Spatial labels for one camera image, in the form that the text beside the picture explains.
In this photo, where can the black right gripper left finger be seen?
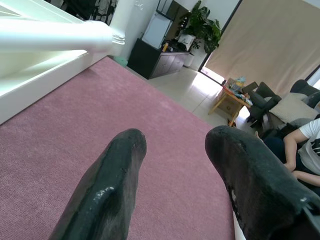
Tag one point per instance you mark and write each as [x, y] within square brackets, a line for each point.
[110, 187]

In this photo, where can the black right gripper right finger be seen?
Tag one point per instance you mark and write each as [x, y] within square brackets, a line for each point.
[262, 187]

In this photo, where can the white plastic table top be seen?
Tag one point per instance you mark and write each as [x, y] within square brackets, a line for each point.
[30, 85]

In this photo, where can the white plastic table leg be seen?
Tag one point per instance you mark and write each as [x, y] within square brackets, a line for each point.
[50, 35]

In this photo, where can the seated person in white shirt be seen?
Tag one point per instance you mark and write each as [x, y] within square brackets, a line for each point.
[310, 150]

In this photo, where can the dark green armchair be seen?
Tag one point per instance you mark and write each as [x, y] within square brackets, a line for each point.
[262, 102]

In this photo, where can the white cushion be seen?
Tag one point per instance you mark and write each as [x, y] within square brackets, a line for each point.
[292, 107]

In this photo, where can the wooden coffee table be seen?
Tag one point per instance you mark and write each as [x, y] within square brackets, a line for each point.
[230, 102]

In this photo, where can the light green bottle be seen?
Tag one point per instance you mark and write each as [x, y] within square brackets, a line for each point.
[121, 60]

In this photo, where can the black cabinet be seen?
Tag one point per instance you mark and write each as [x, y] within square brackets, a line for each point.
[145, 60]

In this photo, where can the beige curtain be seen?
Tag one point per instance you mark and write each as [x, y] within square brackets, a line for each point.
[270, 45]

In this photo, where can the white black-framed box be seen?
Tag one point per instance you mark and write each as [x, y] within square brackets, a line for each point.
[156, 32]

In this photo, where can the green potted plant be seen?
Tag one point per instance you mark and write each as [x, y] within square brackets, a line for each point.
[202, 27]

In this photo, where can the clothes rack with dark clothes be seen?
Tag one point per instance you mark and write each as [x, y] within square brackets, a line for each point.
[100, 8]

